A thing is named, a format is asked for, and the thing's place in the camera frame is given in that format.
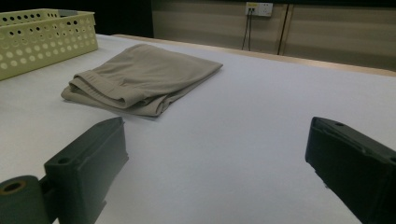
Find wooden table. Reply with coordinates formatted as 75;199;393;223
113;33;396;77

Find yellow-green perforated plastic basket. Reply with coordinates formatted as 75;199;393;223
0;8;99;82

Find white wall socket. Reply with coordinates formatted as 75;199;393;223
245;2;274;17

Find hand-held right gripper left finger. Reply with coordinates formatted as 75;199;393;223
43;116;130;224

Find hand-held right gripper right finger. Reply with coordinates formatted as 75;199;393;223
304;116;396;224

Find black wall cable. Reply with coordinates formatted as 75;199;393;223
241;12;250;51
247;12;254;52

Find beige pants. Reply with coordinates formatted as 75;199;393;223
61;43;224;118

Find white table cover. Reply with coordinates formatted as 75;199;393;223
0;34;396;224

